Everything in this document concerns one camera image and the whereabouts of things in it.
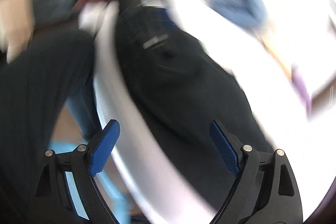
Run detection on blue rolled duvet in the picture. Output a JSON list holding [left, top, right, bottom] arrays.
[[207, 0, 266, 30]]

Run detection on purple pillow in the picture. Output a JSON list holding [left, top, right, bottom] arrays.
[[290, 67, 312, 118]]

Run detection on black pants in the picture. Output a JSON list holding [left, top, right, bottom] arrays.
[[1, 7, 272, 220]]

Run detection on white bed sheet mattress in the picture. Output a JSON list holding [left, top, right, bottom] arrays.
[[81, 0, 335, 223]]

